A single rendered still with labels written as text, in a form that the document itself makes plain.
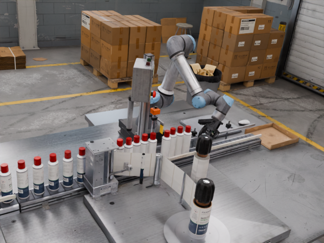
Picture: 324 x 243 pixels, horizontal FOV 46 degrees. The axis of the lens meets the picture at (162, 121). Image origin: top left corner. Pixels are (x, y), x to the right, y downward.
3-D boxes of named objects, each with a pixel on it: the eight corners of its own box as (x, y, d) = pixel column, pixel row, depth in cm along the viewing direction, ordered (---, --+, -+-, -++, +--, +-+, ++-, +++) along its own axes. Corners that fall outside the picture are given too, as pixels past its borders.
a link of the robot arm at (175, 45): (168, 32, 226) (206, 104, 221) (178, 31, 235) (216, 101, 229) (155, 43, 234) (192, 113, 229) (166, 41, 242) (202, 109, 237)
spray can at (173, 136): (169, 161, 228) (173, 131, 219) (163, 157, 231) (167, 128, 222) (175, 158, 232) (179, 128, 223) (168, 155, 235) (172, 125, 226)
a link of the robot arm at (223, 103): (225, 94, 239) (236, 101, 236) (216, 109, 241) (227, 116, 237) (222, 92, 232) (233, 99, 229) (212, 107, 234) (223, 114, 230)
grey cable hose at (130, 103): (127, 131, 215) (129, 98, 206) (125, 129, 218) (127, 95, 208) (133, 130, 217) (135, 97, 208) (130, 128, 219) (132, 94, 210)
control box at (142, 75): (130, 101, 202) (133, 67, 194) (134, 89, 217) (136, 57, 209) (149, 103, 202) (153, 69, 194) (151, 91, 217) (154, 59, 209)
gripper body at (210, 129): (208, 136, 231) (218, 119, 230) (199, 130, 237) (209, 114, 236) (215, 140, 236) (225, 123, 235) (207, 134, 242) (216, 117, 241)
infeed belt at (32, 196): (19, 209, 183) (19, 203, 181) (15, 199, 189) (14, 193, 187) (259, 143, 269) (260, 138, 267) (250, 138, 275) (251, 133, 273)
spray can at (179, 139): (173, 158, 231) (177, 128, 222) (171, 154, 236) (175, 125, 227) (181, 158, 233) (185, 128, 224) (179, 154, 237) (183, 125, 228)
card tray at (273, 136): (270, 150, 264) (271, 145, 262) (244, 133, 283) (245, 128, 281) (298, 141, 280) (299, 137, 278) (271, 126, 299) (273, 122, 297)
